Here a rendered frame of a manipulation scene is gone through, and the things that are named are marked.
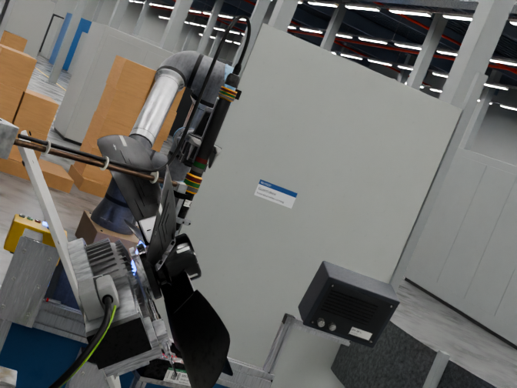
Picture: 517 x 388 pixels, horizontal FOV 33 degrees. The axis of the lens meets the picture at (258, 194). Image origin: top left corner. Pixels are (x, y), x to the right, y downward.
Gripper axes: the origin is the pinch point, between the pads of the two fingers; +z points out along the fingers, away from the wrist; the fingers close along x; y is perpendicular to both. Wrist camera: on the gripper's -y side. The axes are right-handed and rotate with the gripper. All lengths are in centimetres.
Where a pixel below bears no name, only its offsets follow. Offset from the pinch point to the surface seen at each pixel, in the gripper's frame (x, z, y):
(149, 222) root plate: 7.6, 4.1, 22.9
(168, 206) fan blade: 8.9, 26.7, 14.4
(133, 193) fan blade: 13.8, 2.7, 17.5
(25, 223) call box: 34, -35, 41
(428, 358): -148, -115, 57
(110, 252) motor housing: 15.2, 12.4, 31.5
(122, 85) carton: -49, -805, 11
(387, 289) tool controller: -80, -37, 24
